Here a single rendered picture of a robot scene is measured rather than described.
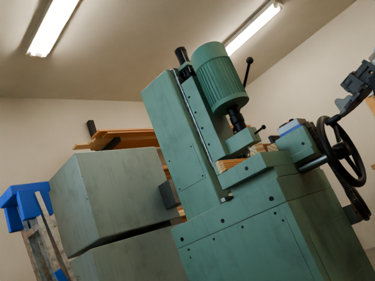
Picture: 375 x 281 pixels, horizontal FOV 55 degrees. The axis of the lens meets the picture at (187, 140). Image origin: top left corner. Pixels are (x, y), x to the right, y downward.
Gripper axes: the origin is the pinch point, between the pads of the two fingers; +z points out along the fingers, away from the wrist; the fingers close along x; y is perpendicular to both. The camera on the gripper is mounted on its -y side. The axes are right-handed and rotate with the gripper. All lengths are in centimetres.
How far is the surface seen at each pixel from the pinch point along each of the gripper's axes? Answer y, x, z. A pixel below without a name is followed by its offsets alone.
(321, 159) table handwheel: -4.9, -0.3, 16.7
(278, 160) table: 3.3, 12.5, 24.0
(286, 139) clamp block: 10.4, -0.2, 20.3
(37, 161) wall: 194, -28, 215
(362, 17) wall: 149, -325, -46
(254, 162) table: 5.8, 22.9, 26.8
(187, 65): 73, 1, 28
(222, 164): 14.9, 23.5, 36.6
